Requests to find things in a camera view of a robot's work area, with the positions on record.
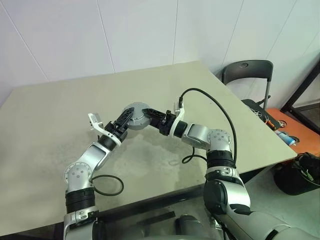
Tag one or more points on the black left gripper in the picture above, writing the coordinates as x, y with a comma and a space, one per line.
116, 131

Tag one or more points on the black waste bin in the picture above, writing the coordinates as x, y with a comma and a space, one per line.
292, 177

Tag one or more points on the grey round motor lid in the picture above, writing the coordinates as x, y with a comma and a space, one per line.
137, 112

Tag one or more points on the black metal rack frame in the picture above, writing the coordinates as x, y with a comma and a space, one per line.
300, 85

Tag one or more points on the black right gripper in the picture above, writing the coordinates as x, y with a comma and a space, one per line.
165, 123

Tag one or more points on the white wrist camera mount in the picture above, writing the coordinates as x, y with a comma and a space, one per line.
96, 120
178, 120

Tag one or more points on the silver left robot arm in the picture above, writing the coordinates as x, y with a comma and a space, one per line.
87, 160

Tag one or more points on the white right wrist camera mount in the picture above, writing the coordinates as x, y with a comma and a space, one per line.
178, 120

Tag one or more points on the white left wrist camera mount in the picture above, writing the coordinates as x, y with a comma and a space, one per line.
96, 120

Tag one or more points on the silver spoked wheel part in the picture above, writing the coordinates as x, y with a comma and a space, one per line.
258, 113

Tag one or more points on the black flat bar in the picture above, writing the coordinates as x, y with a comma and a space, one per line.
155, 218

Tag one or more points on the dark grey rounded shape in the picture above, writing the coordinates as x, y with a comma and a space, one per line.
192, 226

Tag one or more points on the dark grey folding chair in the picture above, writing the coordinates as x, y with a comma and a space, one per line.
247, 68

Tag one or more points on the small round metal part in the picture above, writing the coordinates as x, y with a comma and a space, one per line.
283, 123

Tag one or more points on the blue and white bottle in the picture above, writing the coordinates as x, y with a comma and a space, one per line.
286, 138

